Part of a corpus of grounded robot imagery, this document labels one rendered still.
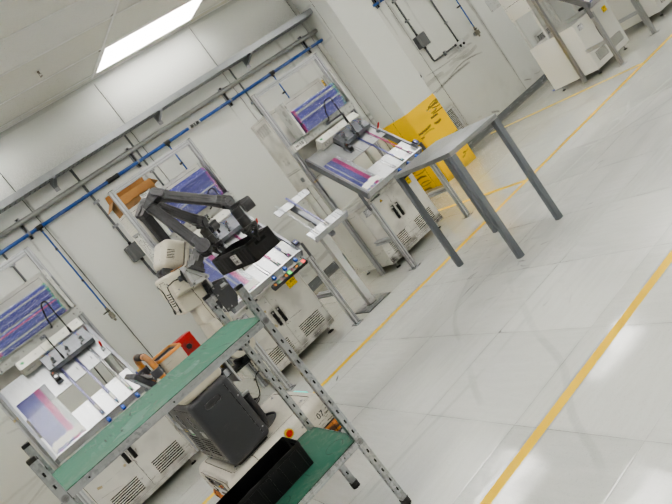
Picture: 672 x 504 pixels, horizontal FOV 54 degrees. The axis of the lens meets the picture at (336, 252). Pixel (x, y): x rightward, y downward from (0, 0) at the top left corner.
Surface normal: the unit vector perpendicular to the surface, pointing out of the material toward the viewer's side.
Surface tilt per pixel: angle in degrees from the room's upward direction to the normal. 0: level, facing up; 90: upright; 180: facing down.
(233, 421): 90
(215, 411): 90
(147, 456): 90
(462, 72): 90
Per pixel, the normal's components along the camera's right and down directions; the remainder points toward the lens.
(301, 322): 0.45, -0.14
